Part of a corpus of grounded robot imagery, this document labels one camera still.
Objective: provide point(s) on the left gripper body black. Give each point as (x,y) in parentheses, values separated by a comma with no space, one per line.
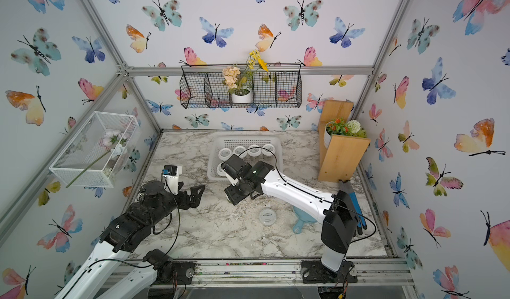
(171,202)

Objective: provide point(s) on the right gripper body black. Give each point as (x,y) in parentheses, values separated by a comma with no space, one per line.
(235,193)

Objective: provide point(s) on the yogurt cup back row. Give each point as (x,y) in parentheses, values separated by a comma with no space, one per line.
(240,151)
(224,154)
(254,150)
(268,149)

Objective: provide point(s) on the yogurt cup clear lid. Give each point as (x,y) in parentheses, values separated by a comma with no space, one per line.
(267,217)

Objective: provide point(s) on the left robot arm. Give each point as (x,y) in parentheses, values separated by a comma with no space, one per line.
(123,236)

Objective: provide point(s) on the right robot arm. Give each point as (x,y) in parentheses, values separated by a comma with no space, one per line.
(335,213)

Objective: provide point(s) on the white plastic basket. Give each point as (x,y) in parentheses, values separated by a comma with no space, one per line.
(232,141)

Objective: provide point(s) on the pink artificial flower stem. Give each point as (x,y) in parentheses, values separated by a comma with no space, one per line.
(114,145)

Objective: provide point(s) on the wooden corner shelf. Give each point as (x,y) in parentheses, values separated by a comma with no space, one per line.
(339,155)

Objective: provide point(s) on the white pot with flowers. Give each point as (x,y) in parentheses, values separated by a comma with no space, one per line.
(240,82)

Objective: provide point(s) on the potted plant orange flowers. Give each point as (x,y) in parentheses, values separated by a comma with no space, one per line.
(342,127)

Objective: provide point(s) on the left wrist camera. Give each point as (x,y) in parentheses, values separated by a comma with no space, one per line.
(170,177)

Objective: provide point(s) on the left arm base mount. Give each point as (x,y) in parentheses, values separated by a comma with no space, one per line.
(170,270)

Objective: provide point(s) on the white mesh wall box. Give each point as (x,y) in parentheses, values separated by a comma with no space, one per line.
(85,147)

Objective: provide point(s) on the black wire wall basket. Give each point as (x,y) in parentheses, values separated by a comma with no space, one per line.
(201,87)

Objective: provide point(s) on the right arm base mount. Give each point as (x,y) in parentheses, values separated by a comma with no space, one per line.
(313,272)

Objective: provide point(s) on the aluminium front rail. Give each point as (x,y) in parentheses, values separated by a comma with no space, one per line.
(280,273)

